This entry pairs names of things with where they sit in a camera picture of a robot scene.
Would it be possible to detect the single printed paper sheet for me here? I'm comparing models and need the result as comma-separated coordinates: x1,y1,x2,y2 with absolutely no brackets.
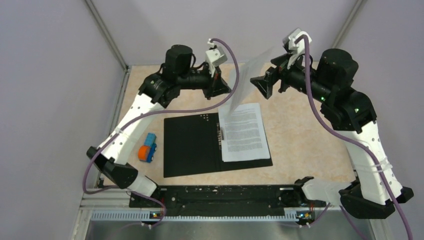
218,46,275,117

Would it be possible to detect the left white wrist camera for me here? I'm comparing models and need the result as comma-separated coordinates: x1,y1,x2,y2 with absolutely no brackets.
205,38,228,72

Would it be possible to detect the printed paper stack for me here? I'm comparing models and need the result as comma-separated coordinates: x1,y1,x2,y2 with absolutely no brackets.
218,103,271,163

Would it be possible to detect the teal folder black inside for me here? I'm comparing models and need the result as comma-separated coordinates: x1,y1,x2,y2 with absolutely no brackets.
163,113,273,178

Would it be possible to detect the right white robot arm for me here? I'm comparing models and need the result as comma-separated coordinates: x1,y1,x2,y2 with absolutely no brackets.
293,48,414,219

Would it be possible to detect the blue orange toy car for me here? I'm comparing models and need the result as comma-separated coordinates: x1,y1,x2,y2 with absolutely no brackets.
137,132,157,163

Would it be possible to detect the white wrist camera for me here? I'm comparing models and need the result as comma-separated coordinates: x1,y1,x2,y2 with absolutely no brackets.
282,28,312,70
205,38,228,72

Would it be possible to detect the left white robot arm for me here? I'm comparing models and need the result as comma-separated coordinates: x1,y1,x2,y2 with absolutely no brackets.
86,38,234,207

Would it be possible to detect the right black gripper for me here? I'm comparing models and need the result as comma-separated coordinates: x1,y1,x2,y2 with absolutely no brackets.
249,50,332,103

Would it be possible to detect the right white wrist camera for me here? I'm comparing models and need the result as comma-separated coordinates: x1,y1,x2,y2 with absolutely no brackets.
282,28,312,70

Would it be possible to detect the aluminium frame rail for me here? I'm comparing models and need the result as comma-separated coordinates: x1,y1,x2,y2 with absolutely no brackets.
79,187,375,223

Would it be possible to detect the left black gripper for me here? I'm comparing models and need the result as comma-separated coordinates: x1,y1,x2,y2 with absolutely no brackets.
178,62,232,100

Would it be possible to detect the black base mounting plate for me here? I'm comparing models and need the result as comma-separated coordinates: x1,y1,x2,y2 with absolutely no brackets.
129,184,326,217

